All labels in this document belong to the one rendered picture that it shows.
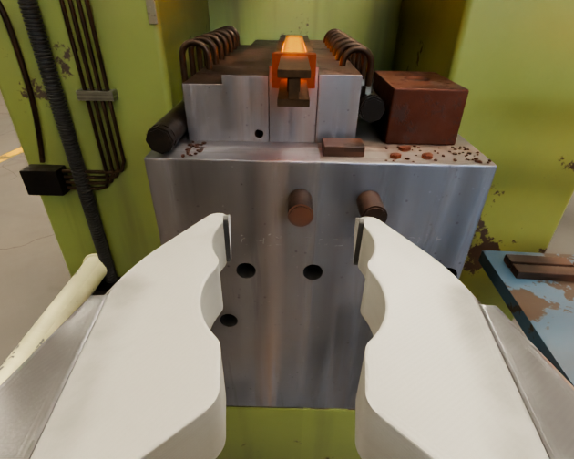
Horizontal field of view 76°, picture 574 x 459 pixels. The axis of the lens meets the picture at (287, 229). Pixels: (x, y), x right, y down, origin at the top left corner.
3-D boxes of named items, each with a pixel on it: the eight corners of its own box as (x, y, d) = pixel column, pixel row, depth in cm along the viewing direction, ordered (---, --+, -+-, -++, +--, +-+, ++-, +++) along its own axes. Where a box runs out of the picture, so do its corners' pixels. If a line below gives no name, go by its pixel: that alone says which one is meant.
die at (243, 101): (354, 144, 44) (363, 67, 40) (189, 140, 44) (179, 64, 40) (327, 79, 80) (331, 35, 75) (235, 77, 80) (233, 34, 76)
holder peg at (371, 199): (385, 229, 39) (390, 207, 37) (360, 229, 39) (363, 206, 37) (378, 210, 42) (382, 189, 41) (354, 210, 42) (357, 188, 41)
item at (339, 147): (359, 147, 43) (361, 137, 42) (363, 157, 41) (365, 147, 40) (321, 147, 43) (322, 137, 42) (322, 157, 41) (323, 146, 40)
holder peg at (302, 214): (312, 228, 39) (313, 205, 38) (287, 227, 39) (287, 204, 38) (311, 209, 42) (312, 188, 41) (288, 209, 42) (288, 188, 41)
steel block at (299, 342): (415, 411, 63) (498, 165, 39) (192, 405, 63) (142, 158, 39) (363, 233, 110) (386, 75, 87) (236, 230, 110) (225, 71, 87)
